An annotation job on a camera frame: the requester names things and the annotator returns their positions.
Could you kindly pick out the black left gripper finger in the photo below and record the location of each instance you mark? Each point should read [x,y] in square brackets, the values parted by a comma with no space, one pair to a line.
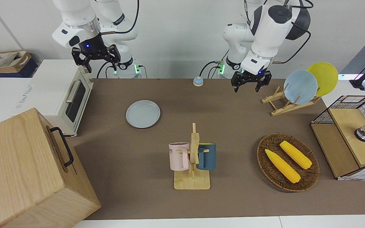
[236,87]
[258,86]

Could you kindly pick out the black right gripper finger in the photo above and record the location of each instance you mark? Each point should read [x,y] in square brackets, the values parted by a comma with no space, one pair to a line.
[88,66]
[115,65]

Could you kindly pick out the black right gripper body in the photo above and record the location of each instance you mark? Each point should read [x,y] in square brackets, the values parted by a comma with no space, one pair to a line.
[93,52]

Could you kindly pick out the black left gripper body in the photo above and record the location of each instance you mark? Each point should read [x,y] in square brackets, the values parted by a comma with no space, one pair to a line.
[252,77]

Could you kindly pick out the gray plate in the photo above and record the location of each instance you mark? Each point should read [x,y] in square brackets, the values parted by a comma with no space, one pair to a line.
[143,114]

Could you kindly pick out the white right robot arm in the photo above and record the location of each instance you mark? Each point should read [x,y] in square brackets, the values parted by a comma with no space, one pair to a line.
[74,15]

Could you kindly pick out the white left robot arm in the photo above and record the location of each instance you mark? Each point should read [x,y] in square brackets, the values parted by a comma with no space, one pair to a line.
[271,31]

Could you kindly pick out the wooden plate rack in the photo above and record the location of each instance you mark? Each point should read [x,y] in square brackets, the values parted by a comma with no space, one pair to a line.
[280,110]

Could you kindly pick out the light blue plate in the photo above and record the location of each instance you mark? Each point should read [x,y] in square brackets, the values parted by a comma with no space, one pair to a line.
[301,88]

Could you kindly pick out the yellow plate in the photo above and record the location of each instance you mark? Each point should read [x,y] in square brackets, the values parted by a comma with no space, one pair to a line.
[326,76]

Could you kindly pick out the small blue call bell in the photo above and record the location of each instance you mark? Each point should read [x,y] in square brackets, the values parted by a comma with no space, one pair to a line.
[198,82]

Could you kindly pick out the white toaster oven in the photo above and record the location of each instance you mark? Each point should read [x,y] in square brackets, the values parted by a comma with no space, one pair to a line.
[49,85]

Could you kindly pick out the dark blue crate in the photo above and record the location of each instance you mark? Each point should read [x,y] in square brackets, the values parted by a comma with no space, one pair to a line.
[27,71]

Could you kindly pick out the cardboard box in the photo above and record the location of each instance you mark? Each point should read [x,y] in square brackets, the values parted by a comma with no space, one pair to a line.
[17,65]

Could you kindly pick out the dark blue mug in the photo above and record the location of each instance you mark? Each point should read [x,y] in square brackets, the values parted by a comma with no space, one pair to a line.
[209,156]

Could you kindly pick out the brown wicker basket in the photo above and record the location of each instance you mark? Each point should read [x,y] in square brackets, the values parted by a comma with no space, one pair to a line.
[266,161]

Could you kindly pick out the yellow corn cob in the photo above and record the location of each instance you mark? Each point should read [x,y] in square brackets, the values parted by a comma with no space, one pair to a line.
[296,155]
[282,166]

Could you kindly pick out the brown table mat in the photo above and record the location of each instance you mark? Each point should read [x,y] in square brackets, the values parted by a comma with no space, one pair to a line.
[138,152]

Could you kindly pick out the pink mug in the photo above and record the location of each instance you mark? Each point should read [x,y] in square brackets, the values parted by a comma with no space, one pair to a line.
[177,158]

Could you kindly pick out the wooden mug rack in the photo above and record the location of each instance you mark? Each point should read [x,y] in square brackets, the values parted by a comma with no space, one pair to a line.
[192,182]

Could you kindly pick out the large wooden box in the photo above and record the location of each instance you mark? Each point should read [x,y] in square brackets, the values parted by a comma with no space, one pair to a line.
[21,171]

